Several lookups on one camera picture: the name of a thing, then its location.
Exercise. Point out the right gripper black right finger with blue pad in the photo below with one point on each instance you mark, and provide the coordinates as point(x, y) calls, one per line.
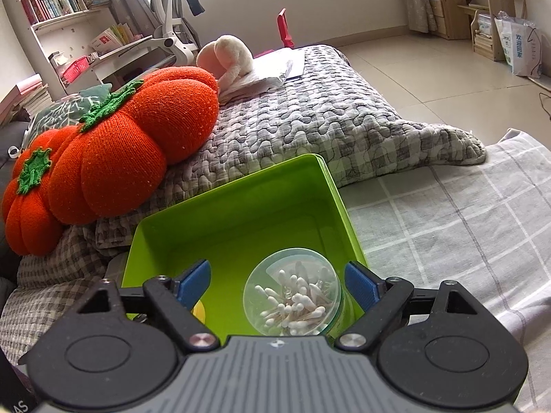
point(428, 348)

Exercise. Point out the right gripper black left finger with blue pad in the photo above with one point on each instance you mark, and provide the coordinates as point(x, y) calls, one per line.
point(116, 347)

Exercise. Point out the clear cotton swab jar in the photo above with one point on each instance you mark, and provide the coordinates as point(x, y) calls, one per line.
point(297, 292)

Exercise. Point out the yellow toy cup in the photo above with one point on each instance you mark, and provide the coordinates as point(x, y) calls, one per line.
point(199, 312)

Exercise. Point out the grey checked sheet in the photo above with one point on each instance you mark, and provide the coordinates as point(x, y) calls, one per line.
point(486, 226)

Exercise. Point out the small orange pumpkin pillow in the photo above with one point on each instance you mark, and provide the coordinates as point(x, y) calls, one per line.
point(41, 174)

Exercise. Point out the large orange pumpkin pillow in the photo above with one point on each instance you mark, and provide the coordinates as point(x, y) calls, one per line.
point(122, 148)

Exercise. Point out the green plastic storage box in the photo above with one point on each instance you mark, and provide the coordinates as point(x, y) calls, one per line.
point(294, 204)

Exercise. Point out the dark grey sofa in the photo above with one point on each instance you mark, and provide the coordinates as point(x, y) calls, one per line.
point(11, 135)

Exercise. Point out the green patterned cushion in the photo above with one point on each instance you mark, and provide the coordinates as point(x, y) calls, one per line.
point(67, 111)

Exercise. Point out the grey quilted blanket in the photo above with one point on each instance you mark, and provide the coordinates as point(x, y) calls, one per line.
point(330, 111)

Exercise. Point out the stack of books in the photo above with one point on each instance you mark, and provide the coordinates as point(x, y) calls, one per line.
point(30, 95)

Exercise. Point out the white bookshelf with books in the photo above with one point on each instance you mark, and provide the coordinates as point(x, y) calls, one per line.
point(76, 44)

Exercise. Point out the white plush toy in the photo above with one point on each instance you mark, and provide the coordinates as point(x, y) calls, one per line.
point(227, 58)

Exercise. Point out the white paper shopping bag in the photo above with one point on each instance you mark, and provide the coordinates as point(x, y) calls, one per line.
point(521, 44)

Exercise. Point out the white papers on blanket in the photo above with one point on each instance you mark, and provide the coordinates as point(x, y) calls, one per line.
point(269, 72)

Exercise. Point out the wooden desk shelf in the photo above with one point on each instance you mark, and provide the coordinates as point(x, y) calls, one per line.
point(475, 20)

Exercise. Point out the white office chair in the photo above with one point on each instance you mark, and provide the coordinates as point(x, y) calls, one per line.
point(163, 24)

